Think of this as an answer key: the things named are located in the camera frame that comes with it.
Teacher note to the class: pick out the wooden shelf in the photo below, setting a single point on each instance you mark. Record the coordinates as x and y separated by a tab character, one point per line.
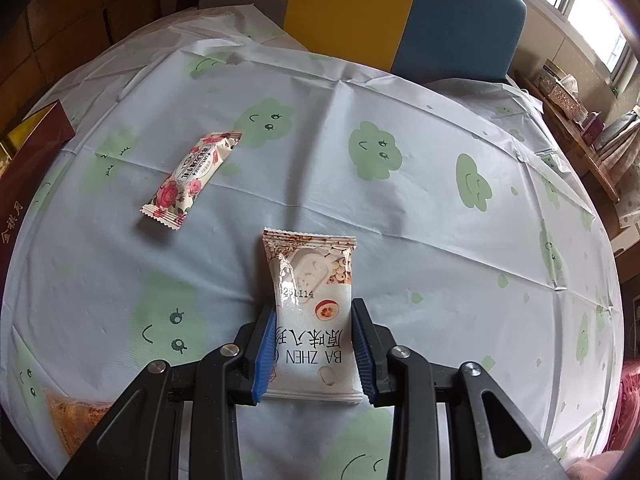
575	145

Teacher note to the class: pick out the white cloud-print tablecloth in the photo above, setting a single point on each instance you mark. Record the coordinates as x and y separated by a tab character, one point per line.
425	260

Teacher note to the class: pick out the white cake snack packet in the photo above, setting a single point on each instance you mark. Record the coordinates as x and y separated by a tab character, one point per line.
310	310

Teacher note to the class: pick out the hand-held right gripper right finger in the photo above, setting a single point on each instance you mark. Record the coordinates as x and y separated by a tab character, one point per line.
362	355

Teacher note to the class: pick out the window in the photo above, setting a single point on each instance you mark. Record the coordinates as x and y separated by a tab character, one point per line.
595	10

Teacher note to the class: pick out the white patterned paper bag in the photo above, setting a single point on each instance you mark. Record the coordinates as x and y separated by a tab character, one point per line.
630	215

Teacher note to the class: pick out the rose-print snack packet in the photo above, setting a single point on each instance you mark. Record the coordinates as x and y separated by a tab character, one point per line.
192	180

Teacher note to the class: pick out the maroon gift box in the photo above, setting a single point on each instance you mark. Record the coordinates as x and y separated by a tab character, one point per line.
30	175

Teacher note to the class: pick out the grey gift bag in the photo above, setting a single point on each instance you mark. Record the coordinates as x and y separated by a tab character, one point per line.
622	145

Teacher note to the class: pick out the pink cloth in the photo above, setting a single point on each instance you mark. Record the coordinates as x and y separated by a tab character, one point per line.
597	467

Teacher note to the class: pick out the orange snack packet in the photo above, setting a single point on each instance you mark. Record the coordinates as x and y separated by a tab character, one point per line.
70	420

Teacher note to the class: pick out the purple box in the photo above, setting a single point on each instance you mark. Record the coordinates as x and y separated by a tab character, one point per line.
594	132

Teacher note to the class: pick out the yellow blue grey chair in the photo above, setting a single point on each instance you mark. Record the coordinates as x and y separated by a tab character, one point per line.
350	0

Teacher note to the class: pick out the ornate tissue box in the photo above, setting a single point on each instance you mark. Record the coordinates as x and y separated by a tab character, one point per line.
562	97

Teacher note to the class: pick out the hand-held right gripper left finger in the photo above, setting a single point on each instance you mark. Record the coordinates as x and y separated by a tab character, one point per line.
265	360

